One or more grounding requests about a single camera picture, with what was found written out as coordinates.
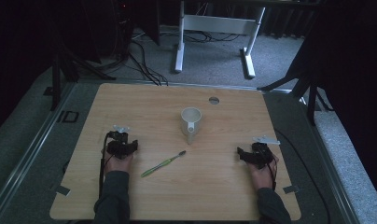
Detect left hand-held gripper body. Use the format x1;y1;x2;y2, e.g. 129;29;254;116
105;124;138;160

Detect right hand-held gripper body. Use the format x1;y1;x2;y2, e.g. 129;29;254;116
246;135;281;170

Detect green toothbrush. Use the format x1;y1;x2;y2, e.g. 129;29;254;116
140;150;188;178

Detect white cup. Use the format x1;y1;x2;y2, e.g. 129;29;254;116
180;106;203;146

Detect person's left hand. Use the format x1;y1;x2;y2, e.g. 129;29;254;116
103;151;135;175

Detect person's right hand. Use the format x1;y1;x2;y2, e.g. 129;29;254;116
248;154;280;190

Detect grey tape piece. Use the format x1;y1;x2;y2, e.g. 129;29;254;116
53;184;72;197
282;185;301;195

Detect black tripod stand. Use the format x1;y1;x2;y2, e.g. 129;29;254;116
257;59;334;127
49;45;117;112

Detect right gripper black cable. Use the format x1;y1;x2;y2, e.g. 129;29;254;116
266;154;278;191

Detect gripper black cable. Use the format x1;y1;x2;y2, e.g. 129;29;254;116
98;132;114;199
266;154;278;191

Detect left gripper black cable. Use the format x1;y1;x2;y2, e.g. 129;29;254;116
98;132;114;199

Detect long black floor cable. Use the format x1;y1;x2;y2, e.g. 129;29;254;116
273;128;331;224

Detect metal floor rail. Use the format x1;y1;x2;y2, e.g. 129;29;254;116
0;81;77;217
300;95;361;224

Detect black floor cable bundle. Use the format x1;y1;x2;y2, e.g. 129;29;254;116
127;39;170;87

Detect black cables under desk frame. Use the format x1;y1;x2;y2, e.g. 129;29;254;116
183;29;241;44

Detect white desk frame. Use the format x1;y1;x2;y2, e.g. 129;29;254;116
174;0;267;79

